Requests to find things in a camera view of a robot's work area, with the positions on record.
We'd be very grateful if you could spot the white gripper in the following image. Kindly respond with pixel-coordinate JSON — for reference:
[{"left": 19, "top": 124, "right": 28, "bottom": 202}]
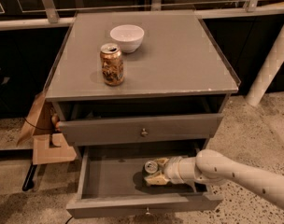
[{"left": 144, "top": 156, "right": 196, "bottom": 186}]

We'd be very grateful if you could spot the green soda can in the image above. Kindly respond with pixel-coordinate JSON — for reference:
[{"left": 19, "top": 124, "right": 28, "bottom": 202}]
[{"left": 144, "top": 161, "right": 159, "bottom": 175}]

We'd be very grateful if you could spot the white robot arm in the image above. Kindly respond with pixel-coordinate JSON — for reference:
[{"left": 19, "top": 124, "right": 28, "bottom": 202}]
[{"left": 143, "top": 149, "right": 284, "bottom": 210}]

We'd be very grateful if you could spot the grey open middle drawer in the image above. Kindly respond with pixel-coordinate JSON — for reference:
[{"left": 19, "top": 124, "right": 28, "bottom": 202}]
[{"left": 66, "top": 140, "right": 222, "bottom": 218}]

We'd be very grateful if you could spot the grey drawer cabinet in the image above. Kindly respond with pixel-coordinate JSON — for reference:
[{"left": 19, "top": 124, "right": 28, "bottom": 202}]
[{"left": 43, "top": 9, "right": 242, "bottom": 161}]

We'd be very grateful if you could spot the grey top drawer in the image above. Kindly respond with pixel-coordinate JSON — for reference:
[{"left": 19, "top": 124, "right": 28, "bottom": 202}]
[{"left": 59, "top": 113, "right": 223, "bottom": 146}]

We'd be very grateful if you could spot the gold brown soda can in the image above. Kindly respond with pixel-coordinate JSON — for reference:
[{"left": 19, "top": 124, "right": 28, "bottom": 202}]
[{"left": 100, "top": 43, "right": 124, "bottom": 86}]

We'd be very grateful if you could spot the brown paper bag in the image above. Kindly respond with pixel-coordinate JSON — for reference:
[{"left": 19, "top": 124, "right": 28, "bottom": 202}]
[{"left": 17, "top": 91, "right": 54, "bottom": 146}]

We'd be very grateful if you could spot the white ceramic bowl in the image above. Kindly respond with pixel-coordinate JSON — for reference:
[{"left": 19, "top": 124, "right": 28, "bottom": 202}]
[{"left": 110, "top": 24, "right": 145, "bottom": 53}]

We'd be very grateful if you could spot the black cable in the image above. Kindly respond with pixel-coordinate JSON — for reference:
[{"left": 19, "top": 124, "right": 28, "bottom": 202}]
[{"left": 22, "top": 117, "right": 56, "bottom": 132}]

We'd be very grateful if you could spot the metal window railing frame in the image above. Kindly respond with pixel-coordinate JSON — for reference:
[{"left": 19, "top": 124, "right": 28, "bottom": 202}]
[{"left": 0, "top": 0, "right": 284, "bottom": 31}]

